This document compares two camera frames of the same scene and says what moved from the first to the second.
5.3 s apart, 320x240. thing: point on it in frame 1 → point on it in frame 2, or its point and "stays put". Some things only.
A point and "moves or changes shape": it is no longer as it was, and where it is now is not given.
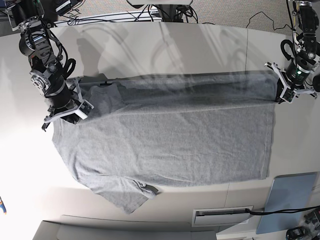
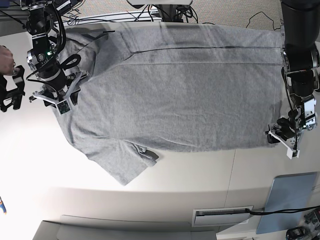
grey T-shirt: x=144 y=131 moves or changes shape
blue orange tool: x=2 y=205 stays put
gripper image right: x=296 y=74 → x=287 y=130
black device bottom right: x=298 y=233 stays put
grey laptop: x=288 y=192 stays put
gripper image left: x=60 y=98 → x=55 y=80
